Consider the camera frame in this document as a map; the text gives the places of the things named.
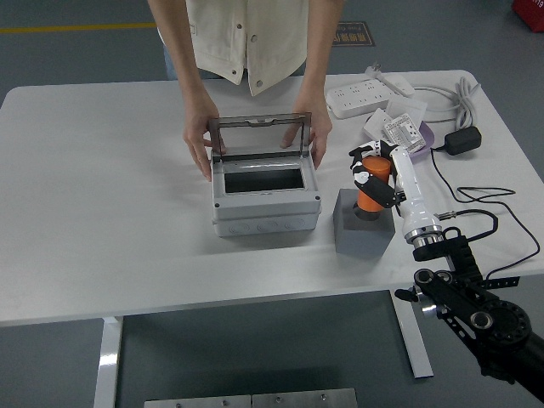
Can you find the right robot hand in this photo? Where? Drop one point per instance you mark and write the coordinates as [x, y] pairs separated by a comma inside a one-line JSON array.
[[414, 200]]

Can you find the person's right hand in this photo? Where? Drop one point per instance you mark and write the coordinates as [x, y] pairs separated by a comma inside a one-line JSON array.
[[195, 132]]

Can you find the person's left hand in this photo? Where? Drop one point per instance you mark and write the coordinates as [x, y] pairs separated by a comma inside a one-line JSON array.
[[321, 123]]

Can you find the orange cylindrical battery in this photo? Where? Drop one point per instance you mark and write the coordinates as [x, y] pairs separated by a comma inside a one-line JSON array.
[[376, 168]]

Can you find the grey plastic junction box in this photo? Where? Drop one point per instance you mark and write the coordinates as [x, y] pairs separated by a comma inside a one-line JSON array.
[[263, 204]]

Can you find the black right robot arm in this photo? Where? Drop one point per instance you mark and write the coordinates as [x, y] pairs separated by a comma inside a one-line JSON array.
[[463, 255]]

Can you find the person's left forearm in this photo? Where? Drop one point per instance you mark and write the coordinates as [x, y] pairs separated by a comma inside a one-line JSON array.
[[316, 64]]

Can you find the person's right forearm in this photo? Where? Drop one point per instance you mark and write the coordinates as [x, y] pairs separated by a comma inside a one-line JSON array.
[[187, 64]]

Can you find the white power strip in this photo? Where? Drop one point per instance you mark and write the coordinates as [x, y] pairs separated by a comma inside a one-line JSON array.
[[357, 100]]

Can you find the white flat plastic piece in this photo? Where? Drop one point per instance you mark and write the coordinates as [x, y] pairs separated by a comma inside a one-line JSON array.
[[374, 125]]

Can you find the purple tray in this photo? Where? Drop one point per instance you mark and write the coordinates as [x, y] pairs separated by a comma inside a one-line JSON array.
[[427, 138]]

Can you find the white socket with label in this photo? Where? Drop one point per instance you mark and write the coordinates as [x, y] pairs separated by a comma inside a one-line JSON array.
[[404, 134]]

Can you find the grey block with round hole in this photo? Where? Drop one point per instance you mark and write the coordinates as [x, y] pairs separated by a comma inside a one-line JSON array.
[[361, 242]]

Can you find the black power adapter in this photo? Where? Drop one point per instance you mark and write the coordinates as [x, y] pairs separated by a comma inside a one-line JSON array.
[[463, 140]]

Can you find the white power plug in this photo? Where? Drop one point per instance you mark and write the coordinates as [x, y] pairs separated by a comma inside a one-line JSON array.
[[399, 85]]

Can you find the white square panel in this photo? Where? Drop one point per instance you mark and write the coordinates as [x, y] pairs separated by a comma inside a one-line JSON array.
[[410, 106]]

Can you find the person's torso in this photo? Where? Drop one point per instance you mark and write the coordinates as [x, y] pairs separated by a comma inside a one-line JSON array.
[[238, 34]]

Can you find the white table leg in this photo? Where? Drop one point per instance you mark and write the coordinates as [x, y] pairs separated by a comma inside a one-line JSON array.
[[414, 340], [108, 361]]

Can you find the red object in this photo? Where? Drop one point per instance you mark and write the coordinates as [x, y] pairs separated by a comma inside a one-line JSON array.
[[531, 13]]

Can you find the metal plate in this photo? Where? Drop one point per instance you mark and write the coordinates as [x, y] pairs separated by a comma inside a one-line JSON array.
[[200, 403], [304, 398]]

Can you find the black perforated bracket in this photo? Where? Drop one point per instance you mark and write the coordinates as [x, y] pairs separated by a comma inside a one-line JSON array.
[[506, 281]]

